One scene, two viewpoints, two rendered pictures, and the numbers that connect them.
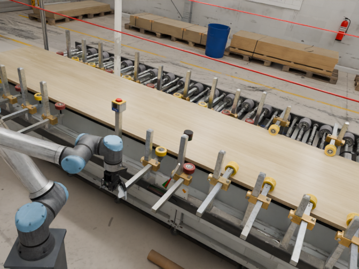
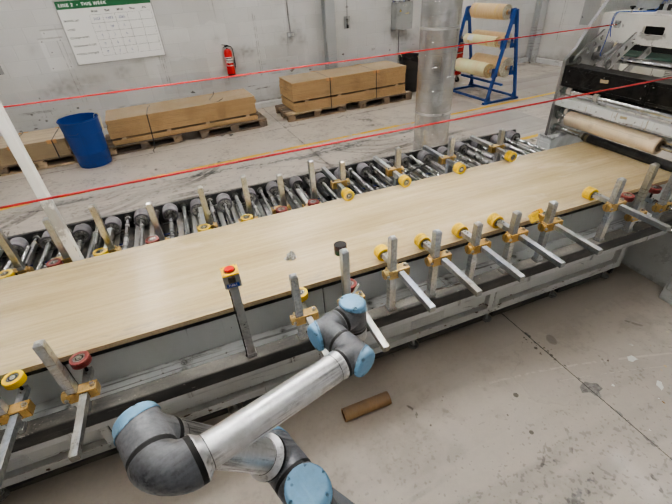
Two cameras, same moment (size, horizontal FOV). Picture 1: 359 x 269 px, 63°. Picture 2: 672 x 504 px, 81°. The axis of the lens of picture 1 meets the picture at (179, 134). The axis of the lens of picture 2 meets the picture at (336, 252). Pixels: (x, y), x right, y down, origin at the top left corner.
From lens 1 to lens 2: 1.13 m
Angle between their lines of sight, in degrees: 37
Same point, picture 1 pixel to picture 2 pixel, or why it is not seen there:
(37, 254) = not seen: outside the picture
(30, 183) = (264, 459)
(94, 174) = (179, 410)
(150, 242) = (325, 406)
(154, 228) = not seen: hidden behind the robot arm
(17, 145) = (293, 406)
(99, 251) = not seen: hidden behind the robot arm
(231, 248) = (398, 334)
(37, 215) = (319, 477)
